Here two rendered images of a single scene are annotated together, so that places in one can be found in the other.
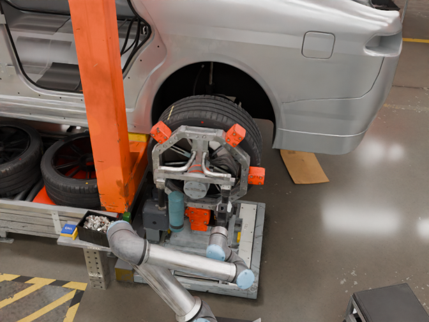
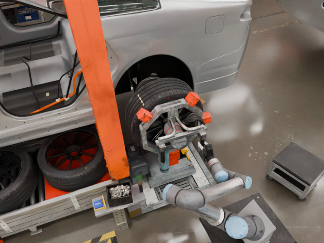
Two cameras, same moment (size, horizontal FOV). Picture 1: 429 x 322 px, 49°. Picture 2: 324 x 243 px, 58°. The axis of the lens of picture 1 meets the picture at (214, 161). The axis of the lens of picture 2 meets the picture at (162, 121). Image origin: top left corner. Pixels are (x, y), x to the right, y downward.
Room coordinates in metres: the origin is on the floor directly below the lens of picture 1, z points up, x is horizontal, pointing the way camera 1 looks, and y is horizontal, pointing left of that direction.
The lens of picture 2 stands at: (0.56, 0.90, 2.61)
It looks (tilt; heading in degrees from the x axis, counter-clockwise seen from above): 44 degrees down; 334
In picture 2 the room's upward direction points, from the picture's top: 3 degrees counter-clockwise
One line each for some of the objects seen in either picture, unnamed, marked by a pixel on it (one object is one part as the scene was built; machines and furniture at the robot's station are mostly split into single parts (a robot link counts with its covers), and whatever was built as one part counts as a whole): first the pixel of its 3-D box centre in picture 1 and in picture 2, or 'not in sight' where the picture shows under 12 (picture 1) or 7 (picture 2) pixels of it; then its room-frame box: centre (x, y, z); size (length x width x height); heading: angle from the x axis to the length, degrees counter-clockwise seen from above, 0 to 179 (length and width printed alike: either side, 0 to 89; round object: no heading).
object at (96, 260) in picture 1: (96, 261); (119, 214); (1.93, 0.71, 0.21); 0.10 x 0.10 x 0.42; 83
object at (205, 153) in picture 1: (216, 160); (189, 118); (1.95, -0.01, 1.03); 0.19 x 0.18 x 0.11; 173
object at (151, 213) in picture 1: (162, 207); (134, 160); (2.38, 0.35, 0.26); 0.42 x 0.18 x 0.35; 173
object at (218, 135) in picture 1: (200, 170); (171, 128); (2.08, 0.08, 0.85); 0.54 x 0.07 x 0.54; 83
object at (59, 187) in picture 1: (91, 169); (75, 156); (2.61, 0.87, 0.39); 0.66 x 0.66 x 0.24
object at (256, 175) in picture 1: (256, 176); (205, 117); (2.05, -0.24, 0.85); 0.09 x 0.08 x 0.07; 83
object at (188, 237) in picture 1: (203, 216); (166, 154); (2.25, 0.05, 0.32); 0.40 x 0.30 x 0.28; 83
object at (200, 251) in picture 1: (203, 236); (167, 165); (2.25, 0.05, 0.13); 0.50 x 0.36 x 0.10; 83
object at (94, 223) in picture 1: (98, 228); (119, 194); (1.92, 0.66, 0.51); 0.20 x 0.14 x 0.13; 74
